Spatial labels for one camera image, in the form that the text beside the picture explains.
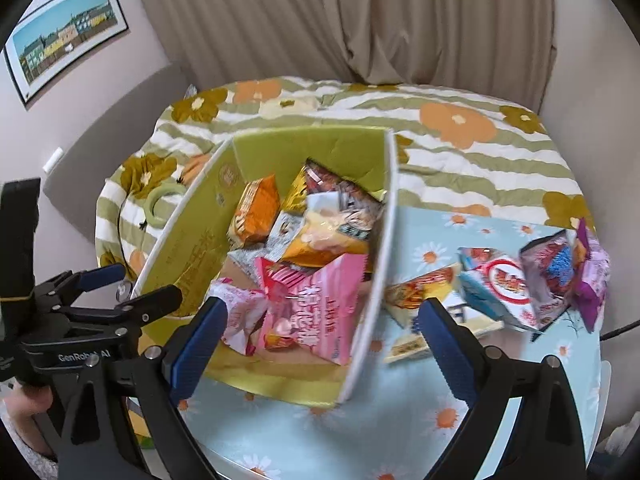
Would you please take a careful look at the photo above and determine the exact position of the purple snack bag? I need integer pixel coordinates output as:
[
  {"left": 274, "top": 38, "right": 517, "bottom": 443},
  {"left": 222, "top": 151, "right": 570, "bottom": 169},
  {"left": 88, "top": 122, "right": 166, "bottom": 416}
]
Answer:
[{"left": 570, "top": 218, "right": 611, "bottom": 333}]

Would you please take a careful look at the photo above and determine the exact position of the red white snack bag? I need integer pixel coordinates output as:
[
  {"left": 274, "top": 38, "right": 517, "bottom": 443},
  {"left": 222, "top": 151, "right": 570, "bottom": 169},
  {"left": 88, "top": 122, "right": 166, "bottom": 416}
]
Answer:
[{"left": 458, "top": 247, "right": 538, "bottom": 332}]

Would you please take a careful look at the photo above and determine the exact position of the pink snack bag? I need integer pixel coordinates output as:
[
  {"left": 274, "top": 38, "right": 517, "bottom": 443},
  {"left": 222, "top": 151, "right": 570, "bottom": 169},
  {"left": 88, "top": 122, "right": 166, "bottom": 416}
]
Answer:
[{"left": 255, "top": 254, "right": 368, "bottom": 365}]

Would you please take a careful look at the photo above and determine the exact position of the orange cream snack bag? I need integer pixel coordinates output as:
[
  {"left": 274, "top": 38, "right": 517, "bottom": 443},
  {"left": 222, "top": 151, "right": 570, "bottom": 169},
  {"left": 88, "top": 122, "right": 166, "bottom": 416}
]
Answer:
[{"left": 279, "top": 191, "right": 384, "bottom": 269}]

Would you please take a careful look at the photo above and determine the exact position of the white printed snack bag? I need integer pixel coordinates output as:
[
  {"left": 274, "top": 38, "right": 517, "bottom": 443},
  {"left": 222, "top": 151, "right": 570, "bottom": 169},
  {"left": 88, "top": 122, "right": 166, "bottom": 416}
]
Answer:
[{"left": 228, "top": 211, "right": 304, "bottom": 284}]

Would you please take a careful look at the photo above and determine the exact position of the person's left hand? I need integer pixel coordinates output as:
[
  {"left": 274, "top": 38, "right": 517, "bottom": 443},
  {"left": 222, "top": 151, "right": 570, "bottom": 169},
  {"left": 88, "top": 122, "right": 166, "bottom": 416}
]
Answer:
[{"left": 6, "top": 386, "right": 53, "bottom": 456}]

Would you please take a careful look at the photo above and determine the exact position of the blue daisy tablecloth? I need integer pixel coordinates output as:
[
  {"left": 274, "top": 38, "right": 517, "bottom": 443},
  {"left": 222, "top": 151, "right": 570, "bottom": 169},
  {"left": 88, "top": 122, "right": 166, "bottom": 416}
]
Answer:
[{"left": 177, "top": 204, "right": 604, "bottom": 480}]

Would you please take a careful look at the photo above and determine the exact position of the green cardboard box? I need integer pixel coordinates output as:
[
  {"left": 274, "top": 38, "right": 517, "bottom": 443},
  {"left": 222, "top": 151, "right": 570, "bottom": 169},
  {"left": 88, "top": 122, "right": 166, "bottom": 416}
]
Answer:
[{"left": 134, "top": 126, "right": 397, "bottom": 408}]

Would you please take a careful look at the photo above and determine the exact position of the framed houses picture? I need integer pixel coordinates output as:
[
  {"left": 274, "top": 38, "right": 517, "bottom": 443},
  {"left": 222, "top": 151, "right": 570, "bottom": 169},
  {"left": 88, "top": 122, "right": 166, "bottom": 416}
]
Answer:
[{"left": 3, "top": 0, "right": 128, "bottom": 104}]

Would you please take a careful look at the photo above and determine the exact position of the floral striped bed quilt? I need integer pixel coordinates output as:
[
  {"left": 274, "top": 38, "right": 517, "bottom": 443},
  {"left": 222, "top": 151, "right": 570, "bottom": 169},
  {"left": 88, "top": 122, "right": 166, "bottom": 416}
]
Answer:
[{"left": 96, "top": 77, "right": 591, "bottom": 278}]

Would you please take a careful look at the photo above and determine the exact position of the beige curtain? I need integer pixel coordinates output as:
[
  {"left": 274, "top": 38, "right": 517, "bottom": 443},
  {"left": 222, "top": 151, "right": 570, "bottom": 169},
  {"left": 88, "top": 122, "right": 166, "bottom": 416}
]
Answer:
[{"left": 142, "top": 0, "right": 555, "bottom": 110}]

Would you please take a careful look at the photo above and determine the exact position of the white wall switch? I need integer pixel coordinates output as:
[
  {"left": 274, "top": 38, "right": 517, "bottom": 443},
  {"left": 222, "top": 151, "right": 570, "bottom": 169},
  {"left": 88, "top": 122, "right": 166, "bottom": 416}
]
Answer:
[{"left": 42, "top": 146, "right": 65, "bottom": 174}]

